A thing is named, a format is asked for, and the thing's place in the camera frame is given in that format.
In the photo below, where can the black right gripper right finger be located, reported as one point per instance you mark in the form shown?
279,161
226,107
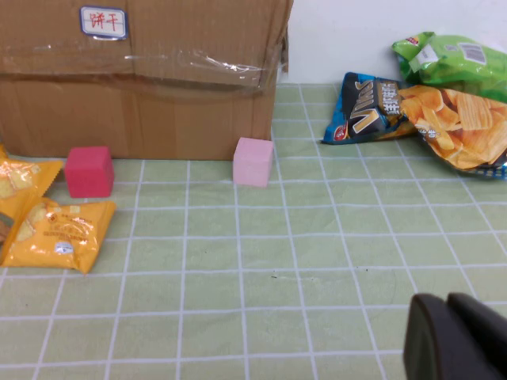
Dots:
483,320

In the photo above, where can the red foam cube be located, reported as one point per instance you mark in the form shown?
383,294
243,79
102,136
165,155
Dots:
89,174

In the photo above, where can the yellow biscuit snack pack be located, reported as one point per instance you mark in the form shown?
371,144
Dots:
59,237
24,178

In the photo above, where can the green potato chips bag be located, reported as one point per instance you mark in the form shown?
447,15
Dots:
455,67

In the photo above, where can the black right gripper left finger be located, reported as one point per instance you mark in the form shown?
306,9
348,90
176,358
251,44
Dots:
428,340

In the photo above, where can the pink foam cube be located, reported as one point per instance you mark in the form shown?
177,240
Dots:
253,162

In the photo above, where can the blue potato chips bag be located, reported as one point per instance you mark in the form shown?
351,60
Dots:
447,118

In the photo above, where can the cardboard box with biscuit label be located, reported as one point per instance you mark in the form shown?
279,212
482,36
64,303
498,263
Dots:
158,111

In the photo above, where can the green checkered tablecloth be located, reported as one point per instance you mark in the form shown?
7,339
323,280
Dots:
277,245

